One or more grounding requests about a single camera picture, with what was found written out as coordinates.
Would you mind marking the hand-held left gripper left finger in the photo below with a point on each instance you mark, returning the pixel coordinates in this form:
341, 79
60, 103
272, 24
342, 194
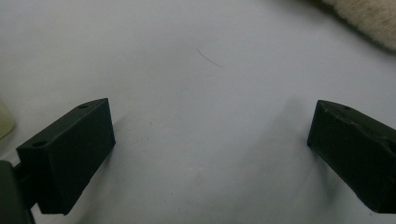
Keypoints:
67, 155

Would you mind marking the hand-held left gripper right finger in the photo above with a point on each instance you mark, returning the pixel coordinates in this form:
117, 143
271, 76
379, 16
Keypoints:
358, 149

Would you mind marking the pale yellow perforated plastic basket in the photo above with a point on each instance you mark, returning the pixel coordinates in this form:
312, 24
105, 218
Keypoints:
4, 123

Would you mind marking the beige fluffy cloth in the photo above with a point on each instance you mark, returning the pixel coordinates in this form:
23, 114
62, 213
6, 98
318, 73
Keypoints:
370, 17

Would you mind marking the thin dark hair strand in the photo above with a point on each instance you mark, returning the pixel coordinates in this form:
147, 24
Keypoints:
209, 59

